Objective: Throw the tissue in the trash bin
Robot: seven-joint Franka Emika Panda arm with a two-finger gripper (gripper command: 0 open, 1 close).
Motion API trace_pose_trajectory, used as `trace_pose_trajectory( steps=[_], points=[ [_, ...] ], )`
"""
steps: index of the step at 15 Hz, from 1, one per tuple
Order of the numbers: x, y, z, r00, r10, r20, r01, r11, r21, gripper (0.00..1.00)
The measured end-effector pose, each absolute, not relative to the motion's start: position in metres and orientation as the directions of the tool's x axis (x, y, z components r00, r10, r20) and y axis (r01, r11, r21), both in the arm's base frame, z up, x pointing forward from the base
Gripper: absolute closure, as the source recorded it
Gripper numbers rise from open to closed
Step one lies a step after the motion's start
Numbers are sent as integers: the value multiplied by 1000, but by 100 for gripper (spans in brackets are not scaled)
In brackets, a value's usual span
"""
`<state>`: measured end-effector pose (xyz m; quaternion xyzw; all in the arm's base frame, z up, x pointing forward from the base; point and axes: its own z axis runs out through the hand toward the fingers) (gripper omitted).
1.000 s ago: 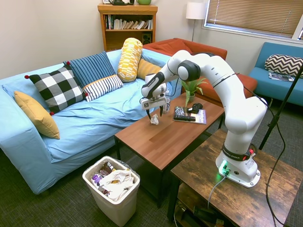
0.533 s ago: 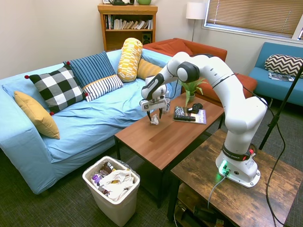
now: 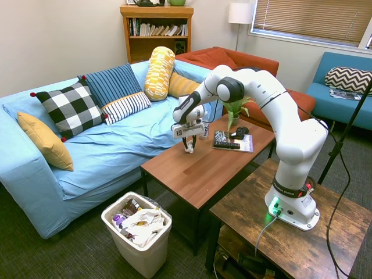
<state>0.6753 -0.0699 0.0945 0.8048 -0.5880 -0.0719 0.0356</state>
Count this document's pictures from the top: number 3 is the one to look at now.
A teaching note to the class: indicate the small black speaker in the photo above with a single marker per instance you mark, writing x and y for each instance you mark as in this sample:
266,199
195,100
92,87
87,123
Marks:
180,47

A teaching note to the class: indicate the rustic wooden side table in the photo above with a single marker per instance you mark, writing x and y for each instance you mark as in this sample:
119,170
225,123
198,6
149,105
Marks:
290,253

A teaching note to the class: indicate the grey magazine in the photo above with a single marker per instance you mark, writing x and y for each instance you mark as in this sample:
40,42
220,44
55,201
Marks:
344,94

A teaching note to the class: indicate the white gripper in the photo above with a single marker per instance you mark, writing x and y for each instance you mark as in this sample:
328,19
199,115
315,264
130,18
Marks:
189,129

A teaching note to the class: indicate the orange sofa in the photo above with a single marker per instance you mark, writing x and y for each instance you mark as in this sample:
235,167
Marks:
261,65

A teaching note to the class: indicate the mustard yellow cushion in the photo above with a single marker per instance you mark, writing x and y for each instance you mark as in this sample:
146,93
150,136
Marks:
46,142

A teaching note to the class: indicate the white plastic trash bin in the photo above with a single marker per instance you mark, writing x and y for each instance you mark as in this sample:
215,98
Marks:
136,255

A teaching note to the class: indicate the white shade floor lamp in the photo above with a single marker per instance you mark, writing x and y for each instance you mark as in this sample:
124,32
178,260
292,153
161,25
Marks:
239,14

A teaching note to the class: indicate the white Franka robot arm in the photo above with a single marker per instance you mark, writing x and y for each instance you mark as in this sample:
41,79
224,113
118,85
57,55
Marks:
296,136

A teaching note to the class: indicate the black tripod stand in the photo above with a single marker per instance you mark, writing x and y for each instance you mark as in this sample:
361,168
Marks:
340,142

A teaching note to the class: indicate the small potted fern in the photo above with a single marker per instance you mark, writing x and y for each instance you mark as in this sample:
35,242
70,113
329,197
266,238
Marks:
235,109

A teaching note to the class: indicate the black remote control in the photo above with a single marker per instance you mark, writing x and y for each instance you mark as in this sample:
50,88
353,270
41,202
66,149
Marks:
234,145

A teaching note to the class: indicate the wooden coffee table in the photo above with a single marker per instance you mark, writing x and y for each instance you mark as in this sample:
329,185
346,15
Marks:
203,171

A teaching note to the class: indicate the white crumpled plastic bag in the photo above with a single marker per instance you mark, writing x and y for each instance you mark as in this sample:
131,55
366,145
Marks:
145,221

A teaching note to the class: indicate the yellow white patterned bolster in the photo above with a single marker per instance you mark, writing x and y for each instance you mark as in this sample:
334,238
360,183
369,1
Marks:
160,74

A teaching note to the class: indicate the black white shelf ornament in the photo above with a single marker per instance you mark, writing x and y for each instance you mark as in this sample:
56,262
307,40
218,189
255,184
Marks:
146,3

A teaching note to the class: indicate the light blue sofa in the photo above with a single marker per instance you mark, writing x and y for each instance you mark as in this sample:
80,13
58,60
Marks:
116,145

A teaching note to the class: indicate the wooden bookshelf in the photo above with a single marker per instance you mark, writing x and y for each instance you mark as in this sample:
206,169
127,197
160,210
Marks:
154,49

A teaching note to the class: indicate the green bowl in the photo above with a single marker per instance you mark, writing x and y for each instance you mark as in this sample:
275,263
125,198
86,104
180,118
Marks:
176,2

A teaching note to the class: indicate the black game controller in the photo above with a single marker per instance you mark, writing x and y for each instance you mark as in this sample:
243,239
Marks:
240,132

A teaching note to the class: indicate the purple cover magazine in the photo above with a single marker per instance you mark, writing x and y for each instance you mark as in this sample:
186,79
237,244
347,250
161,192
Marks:
247,144

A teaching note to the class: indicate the teal blue sofa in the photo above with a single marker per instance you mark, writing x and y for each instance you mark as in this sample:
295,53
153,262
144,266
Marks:
328,113

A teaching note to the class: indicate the brown snack wrapper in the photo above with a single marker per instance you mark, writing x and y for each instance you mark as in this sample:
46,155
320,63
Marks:
132,207

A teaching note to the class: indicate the black white checkered cushion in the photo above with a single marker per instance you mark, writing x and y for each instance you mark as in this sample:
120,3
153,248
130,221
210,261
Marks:
71,107

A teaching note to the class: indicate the white tissue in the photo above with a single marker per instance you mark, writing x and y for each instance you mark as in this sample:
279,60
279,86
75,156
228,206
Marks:
190,148

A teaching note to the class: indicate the orange yellow striped cushion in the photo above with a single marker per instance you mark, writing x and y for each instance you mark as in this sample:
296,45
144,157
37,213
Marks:
181,85

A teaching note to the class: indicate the blue striped cushion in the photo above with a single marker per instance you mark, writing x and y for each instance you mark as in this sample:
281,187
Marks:
113,84

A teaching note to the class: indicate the black patterned book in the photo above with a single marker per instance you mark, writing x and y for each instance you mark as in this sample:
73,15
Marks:
222,139

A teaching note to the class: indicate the black power adapter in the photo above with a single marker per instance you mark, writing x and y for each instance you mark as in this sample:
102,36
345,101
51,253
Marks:
251,263

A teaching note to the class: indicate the black white chevron bolster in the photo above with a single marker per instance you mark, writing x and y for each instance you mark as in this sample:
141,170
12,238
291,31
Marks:
346,77

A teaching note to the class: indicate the brown window blinds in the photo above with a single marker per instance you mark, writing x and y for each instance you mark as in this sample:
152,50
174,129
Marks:
305,17

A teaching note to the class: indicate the purple snack wrapper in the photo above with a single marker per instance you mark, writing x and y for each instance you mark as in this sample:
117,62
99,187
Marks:
118,220

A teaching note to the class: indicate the white navy striped cushion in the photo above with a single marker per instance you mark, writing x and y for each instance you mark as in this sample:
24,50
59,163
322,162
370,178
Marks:
126,106

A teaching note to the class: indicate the row of paperback books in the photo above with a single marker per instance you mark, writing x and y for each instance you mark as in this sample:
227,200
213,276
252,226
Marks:
158,30

